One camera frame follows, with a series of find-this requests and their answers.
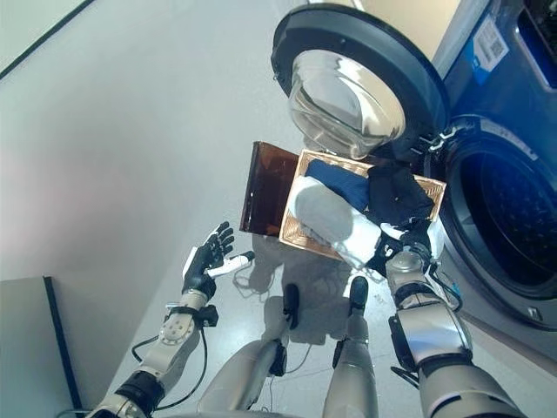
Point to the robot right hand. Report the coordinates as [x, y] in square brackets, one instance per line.
[435, 241]

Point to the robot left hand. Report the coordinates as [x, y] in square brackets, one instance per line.
[198, 270]

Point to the black cloth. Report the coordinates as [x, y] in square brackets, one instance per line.
[396, 196]

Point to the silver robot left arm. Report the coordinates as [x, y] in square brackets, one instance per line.
[174, 335]

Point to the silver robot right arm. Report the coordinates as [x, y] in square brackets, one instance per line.
[431, 339]

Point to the grey washing machine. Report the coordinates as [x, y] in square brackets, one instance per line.
[500, 183]

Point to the round glass washing machine door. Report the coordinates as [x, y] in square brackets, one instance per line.
[339, 91]

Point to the rectangular wicker laundry basket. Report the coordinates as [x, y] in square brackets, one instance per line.
[291, 233]

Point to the brown translucent acrylic stool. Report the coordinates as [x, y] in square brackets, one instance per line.
[265, 191]

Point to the folded navy blue cloth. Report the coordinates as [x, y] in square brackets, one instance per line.
[339, 183]

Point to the silver robot left leg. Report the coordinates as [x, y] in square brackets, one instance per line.
[243, 374]

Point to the silver robot leg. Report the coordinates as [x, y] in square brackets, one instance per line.
[243, 374]
[354, 374]

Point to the folded white cloth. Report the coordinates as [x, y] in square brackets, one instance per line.
[317, 213]

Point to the silver robot right leg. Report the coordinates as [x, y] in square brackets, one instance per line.
[354, 374]

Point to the grey box cabinet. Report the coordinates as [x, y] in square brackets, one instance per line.
[26, 344]

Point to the blue energy label sticker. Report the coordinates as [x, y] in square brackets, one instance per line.
[487, 50]

